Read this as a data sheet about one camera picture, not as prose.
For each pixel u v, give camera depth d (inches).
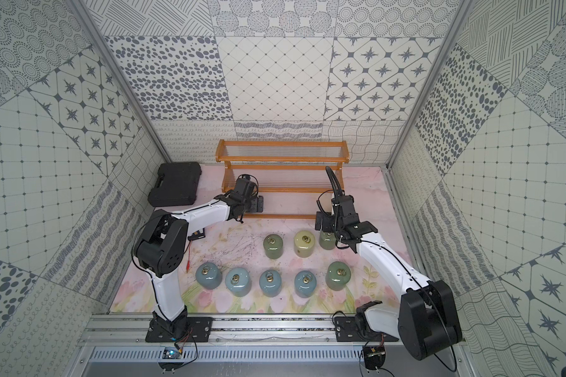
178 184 43.6
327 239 34.6
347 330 29.0
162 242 20.1
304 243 33.7
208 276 30.7
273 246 33.8
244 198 30.7
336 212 25.7
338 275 30.5
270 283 30.1
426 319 16.3
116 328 29.8
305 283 30.0
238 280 29.9
